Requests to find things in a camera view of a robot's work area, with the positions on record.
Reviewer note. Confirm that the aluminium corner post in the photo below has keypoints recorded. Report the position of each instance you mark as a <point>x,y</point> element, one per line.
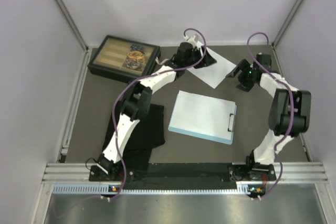
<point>70,22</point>
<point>284,27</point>

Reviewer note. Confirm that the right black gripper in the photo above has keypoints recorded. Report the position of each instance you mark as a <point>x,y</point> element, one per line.
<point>244,85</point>

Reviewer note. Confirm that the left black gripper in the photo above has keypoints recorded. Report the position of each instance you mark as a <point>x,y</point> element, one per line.
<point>208,60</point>

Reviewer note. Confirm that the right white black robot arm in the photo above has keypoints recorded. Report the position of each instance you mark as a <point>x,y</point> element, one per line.
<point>289,116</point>

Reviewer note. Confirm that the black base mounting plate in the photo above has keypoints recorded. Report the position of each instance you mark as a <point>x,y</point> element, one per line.
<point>225,171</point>

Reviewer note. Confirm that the white ribbon tab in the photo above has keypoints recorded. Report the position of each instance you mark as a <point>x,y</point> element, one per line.
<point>161,62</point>

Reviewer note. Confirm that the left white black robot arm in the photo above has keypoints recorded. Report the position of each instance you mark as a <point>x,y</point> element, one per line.
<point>133,103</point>

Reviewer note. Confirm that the left aluminium corner post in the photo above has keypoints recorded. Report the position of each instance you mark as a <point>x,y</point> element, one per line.
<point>70,22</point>

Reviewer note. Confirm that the right aluminium corner post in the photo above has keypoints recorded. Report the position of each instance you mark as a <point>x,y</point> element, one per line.
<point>284,27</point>

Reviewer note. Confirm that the aluminium front frame rail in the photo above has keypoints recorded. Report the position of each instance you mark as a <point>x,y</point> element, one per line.
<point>289,173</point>

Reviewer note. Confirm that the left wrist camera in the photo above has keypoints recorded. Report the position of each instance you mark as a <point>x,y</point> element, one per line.
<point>194,41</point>

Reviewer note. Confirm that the black compartment display box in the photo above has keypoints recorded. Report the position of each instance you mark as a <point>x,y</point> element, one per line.
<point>110,60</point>

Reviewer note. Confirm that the light blue clipboard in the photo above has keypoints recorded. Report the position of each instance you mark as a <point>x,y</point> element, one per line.
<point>228,137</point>

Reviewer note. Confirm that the yellow rubber bands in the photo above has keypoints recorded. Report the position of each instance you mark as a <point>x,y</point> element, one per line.
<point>137,56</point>

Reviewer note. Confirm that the grey slotted cable duct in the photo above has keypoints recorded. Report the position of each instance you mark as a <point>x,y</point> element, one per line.
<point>105,189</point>

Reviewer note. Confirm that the blue black small items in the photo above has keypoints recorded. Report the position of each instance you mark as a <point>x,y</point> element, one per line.
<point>135,47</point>

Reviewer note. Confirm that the black cloth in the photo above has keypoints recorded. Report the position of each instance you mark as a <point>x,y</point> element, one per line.
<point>147,135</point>

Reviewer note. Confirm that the white paper sheet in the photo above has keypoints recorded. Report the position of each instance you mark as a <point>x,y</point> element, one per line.
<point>202,113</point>
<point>213,75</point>

